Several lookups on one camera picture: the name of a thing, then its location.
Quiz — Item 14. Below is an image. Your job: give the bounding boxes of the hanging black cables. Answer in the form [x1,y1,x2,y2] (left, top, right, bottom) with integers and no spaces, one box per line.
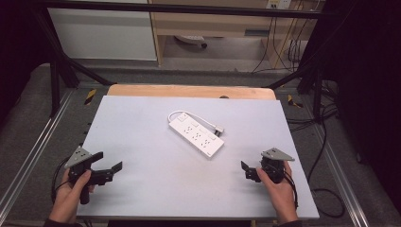
[251,15,311,74]

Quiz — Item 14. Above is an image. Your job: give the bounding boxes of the person's right hand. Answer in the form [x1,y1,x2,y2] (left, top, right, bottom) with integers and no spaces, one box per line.
[255,160,299,224]

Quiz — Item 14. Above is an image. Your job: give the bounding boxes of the black floor cable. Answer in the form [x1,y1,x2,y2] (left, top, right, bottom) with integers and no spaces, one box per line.
[285,79,346,219]

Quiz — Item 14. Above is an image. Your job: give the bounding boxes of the yellow black tape marker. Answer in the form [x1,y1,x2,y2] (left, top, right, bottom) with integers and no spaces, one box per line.
[83,88,97,106]
[287,94,305,109]

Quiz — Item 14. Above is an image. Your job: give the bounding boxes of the white power strip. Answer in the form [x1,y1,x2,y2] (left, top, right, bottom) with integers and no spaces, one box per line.
[168,113,225,159]

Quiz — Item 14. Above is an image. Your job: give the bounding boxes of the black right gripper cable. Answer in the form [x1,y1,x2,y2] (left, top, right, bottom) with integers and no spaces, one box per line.
[283,174,299,210]

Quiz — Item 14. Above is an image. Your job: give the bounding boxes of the person's left hand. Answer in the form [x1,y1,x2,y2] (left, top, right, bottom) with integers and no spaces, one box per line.
[48,168,96,223]

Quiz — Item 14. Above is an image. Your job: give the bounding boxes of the wooden table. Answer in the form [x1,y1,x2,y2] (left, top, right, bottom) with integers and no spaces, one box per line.
[106,83,277,101]

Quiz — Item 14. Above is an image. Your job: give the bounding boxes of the wooden cabinet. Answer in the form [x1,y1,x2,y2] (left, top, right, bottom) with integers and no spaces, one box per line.
[148,0,320,68]

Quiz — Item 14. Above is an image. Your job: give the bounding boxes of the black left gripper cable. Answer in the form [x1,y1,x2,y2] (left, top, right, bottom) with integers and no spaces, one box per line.
[50,155,73,203]

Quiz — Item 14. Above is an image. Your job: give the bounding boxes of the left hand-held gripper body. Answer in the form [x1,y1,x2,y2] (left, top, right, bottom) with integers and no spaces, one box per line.
[64,146,114,205]

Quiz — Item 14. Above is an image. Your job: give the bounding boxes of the metal floor rail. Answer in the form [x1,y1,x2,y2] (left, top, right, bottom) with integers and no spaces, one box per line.
[0,89,75,216]
[310,121,370,227]

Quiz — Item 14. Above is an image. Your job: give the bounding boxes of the white wall socket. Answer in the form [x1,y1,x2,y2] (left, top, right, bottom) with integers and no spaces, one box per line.
[265,0,293,10]

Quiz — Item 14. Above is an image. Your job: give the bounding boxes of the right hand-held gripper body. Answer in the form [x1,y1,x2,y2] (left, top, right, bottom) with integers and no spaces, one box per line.
[260,148,296,184]

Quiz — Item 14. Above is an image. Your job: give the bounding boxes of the white cabinet panel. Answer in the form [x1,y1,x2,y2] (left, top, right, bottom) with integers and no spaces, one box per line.
[47,0,158,61]

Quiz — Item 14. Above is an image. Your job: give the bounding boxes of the grey power strip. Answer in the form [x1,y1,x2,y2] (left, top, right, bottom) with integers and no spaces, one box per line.
[174,34,208,49]

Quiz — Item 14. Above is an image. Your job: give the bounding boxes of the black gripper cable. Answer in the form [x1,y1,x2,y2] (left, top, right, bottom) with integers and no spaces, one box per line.
[50,155,73,203]
[283,174,299,210]

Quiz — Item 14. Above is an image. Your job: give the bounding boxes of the black metal frame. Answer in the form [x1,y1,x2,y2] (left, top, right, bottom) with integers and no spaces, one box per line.
[31,0,327,118]

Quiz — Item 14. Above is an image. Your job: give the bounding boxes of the white power strip cable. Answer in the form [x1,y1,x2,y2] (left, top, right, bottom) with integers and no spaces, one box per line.
[166,110,218,131]

